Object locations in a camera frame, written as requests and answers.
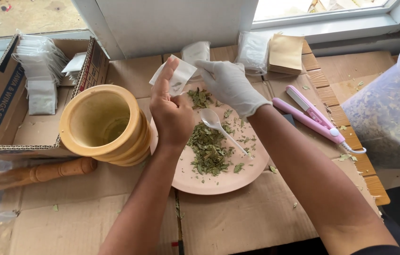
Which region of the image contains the open cardboard box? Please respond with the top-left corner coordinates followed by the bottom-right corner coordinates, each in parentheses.
top-left (0, 34), bottom-right (111, 161)

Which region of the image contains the clear plastic tub of leaves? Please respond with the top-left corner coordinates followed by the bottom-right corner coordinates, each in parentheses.
top-left (341, 35), bottom-right (400, 169)

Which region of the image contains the small clear packet of filter bags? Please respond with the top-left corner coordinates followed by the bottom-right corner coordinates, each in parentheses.
top-left (181, 41), bottom-right (211, 83)

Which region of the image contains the small stack of white tea bags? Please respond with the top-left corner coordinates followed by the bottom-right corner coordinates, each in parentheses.
top-left (61, 52), bottom-right (88, 85)

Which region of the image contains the wooden mortar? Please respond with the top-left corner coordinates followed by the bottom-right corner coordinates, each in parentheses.
top-left (59, 84), bottom-right (153, 167)

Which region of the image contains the pink round plate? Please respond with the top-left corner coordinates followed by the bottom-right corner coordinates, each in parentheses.
top-left (149, 81), bottom-right (271, 196)

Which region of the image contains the white plastic spoon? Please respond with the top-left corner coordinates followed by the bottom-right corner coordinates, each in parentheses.
top-left (200, 108), bottom-right (254, 160)

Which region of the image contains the flattened cardboard sheet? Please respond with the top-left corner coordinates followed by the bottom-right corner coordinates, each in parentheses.
top-left (0, 44), bottom-right (382, 255)

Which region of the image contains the tall stack of white tea bags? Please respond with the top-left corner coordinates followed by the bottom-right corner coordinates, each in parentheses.
top-left (12, 30), bottom-right (70, 116)

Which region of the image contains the white tea bag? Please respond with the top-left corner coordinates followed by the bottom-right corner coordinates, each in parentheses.
top-left (149, 54), bottom-right (198, 97)

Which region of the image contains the pile of dried green leaves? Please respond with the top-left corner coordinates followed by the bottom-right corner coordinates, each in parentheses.
top-left (186, 88), bottom-right (257, 178)

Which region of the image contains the large clear packet of filter bags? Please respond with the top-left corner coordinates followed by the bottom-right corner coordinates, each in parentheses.
top-left (235, 31), bottom-right (272, 76)

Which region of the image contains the stack of brown paper pouches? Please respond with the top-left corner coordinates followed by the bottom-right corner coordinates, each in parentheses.
top-left (267, 34), bottom-right (306, 76)

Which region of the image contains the person's left hand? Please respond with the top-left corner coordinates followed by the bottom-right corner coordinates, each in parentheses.
top-left (149, 57), bottom-right (196, 149)

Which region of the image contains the wooden pestle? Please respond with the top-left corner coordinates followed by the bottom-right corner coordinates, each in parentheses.
top-left (0, 157), bottom-right (98, 192)

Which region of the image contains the person's right hand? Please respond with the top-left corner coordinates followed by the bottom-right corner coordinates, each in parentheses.
top-left (194, 59), bottom-right (273, 119)

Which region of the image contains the white window frame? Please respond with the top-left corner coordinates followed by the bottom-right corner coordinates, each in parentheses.
top-left (0, 0), bottom-right (400, 61)

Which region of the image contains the pink mini heat sealer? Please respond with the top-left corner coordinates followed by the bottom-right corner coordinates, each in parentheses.
top-left (272, 85), bottom-right (367, 155)

